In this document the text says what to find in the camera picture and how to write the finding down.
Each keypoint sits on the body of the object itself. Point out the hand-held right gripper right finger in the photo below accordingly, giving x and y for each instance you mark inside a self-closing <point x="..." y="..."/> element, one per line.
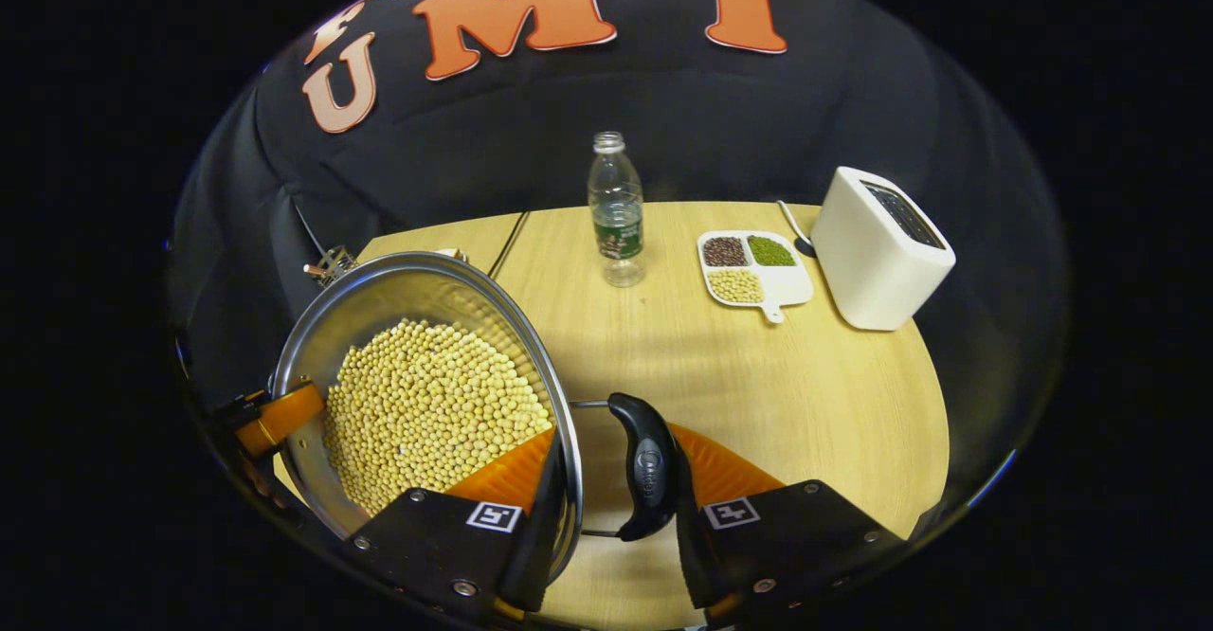
<point x="692" y="560"/>

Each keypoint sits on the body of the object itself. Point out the pile of green mung beans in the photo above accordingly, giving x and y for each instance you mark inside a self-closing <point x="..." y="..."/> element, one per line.
<point x="770" y="251"/>

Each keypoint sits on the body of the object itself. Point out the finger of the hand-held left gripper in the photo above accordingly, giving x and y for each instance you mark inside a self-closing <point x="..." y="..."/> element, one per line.
<point x="280" y="418"/>

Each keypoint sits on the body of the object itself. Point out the heap of yellow soybeans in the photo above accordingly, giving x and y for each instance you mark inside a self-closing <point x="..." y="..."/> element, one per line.
<point x="426" y="413"/>

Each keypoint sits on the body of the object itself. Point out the black backdrop cloth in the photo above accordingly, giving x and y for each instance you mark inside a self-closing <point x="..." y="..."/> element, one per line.
<point x="758" y="119"/>

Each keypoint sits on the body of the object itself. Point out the white divided plate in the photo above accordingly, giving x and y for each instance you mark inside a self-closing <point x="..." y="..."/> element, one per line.
<point x="785" y="282"/>

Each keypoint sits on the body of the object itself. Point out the white toaster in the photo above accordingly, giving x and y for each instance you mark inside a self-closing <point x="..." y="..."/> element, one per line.
<point x="867" y="261"/>

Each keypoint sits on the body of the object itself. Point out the clear plastic water bottle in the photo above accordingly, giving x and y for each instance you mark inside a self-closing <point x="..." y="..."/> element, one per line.
<point x="617" y="233"/>

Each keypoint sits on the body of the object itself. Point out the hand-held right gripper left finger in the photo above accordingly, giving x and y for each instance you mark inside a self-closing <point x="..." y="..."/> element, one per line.
<point x="545" y="536"/>

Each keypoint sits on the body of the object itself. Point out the small portion of soybeans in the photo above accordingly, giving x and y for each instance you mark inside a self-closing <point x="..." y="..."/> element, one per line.
<point x="734" y="286"/>

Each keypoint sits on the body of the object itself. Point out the pile of dark red beans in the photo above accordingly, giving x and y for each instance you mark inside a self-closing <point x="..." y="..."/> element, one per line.
<point x="725" y="252"/>

